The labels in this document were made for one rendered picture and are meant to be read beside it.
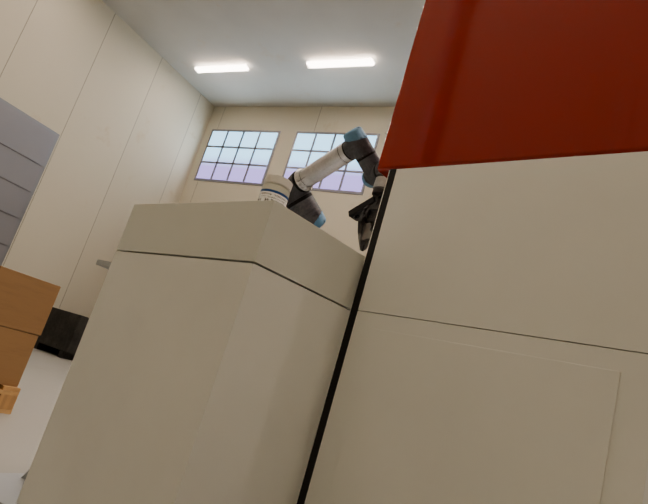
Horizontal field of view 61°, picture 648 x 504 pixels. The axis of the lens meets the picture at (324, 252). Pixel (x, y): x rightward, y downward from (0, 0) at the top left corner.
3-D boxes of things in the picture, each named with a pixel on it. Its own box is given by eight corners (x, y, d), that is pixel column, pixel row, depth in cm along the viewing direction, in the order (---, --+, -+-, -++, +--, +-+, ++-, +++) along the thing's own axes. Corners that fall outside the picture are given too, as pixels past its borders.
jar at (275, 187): (287, 221, 135) (298, 186, 137) (267, 209, 130) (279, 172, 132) (268, 221, 140) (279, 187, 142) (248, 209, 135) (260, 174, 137)
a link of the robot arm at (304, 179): (285, 176, 231) (367, 121, 197) (298, 199, 232) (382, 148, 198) (267, 185, 223) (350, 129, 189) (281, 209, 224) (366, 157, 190)
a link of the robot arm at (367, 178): (367, 157, 203) (382, 147, 193) (382, 183, 204) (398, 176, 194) (351, 166, 200) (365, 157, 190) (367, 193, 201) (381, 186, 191)
